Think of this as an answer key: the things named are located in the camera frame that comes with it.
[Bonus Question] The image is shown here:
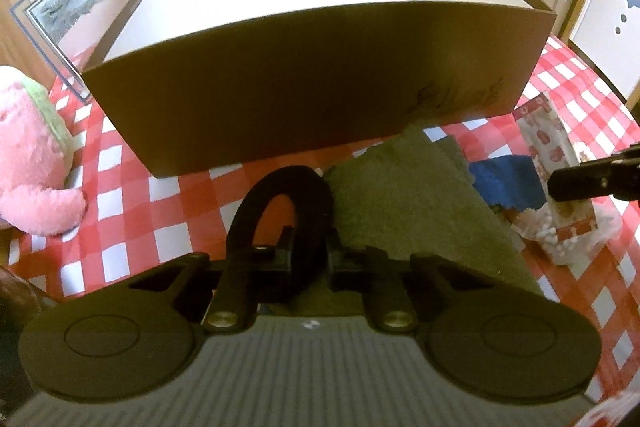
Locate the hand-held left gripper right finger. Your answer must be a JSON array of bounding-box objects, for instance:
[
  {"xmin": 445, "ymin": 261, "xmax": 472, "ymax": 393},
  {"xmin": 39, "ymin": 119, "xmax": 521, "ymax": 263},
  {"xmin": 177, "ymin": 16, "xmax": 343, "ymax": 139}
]
[{"xmin": 327, "ymin": 229, "xmax": 501, "ymax": 333}]

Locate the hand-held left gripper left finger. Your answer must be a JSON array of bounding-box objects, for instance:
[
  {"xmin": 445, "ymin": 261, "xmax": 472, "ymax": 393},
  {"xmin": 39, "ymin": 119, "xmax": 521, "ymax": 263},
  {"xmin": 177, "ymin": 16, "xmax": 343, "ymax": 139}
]
[{"xmin": 127, "ymin": 227, "xmax": 293, "ymax": 333}]

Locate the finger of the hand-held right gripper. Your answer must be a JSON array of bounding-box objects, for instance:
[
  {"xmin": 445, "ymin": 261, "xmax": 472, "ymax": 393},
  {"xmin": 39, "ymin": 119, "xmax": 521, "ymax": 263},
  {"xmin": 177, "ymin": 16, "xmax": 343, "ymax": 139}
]
[{"xmin": 547, "ymin": 154, "xmax": 640, "ymax": 204}]

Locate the small red patterned packet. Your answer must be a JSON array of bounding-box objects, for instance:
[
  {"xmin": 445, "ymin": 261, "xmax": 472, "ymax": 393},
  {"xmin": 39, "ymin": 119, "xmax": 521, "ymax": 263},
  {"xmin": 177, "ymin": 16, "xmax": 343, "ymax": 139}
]
[{"xmin": 512, "ymin": 92, "xmax": 598, "ymax": 238}]

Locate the cotton swab bag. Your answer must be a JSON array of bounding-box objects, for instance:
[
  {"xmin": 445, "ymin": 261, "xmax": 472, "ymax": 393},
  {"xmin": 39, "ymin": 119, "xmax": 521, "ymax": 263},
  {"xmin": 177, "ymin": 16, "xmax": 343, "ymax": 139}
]
[{"xmin": 515, "ymin": 202, "xmax": 623, "ymax": 267}]

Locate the black hair band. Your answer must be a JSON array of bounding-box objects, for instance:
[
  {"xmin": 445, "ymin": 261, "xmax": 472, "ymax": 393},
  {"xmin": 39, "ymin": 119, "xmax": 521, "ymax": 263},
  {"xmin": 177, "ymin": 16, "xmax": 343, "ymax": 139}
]
[{"xmin": 225, "ymin": 165, "xmax": 335, "ymax": 303}]

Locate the grey sock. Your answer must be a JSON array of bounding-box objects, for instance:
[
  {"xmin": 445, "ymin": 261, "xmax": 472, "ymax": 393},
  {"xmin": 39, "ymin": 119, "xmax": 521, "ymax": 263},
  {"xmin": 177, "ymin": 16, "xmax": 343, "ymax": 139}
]
[{"xmin": 292, "ymin": 124, "xmax": 546, "ymax": 313}]

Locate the brown cardboard box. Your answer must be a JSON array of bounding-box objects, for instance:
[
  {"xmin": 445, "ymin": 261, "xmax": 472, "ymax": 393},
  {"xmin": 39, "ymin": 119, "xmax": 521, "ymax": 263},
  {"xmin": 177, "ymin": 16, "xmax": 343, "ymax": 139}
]
[{"xmin": 80, "ymin": 0, "xmax": 557, "ymax": 180}]

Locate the dark blue cloth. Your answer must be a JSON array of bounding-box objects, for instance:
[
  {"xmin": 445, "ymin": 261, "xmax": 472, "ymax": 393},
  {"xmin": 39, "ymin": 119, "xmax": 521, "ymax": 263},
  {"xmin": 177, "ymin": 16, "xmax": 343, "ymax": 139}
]
[{"xmin": 469, "ymin": 154, "xmax": 547, "ymax": 212}]

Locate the red white checkered tablecloth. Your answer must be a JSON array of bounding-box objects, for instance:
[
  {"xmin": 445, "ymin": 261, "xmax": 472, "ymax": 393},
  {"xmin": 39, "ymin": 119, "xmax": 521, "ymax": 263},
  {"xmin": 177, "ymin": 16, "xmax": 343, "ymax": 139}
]
[{"xmin": 10, "ymin": 34, "xmax": 640, "ymax": 408}]

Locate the white chair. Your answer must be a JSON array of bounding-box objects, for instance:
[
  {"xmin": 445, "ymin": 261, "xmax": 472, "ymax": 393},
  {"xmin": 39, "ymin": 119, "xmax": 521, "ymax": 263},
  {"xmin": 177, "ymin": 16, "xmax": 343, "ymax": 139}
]
[{"xmin": 565, "ymin": 0, "xmax": 640, "ymax": 102}]

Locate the pink plush toy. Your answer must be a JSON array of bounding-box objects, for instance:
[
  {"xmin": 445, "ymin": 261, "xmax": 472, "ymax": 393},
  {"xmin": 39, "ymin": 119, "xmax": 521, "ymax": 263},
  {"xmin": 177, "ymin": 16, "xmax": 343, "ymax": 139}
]
[{"xmin": 0, "ymin": 66, "xmax": 88, "ymax": 237}]

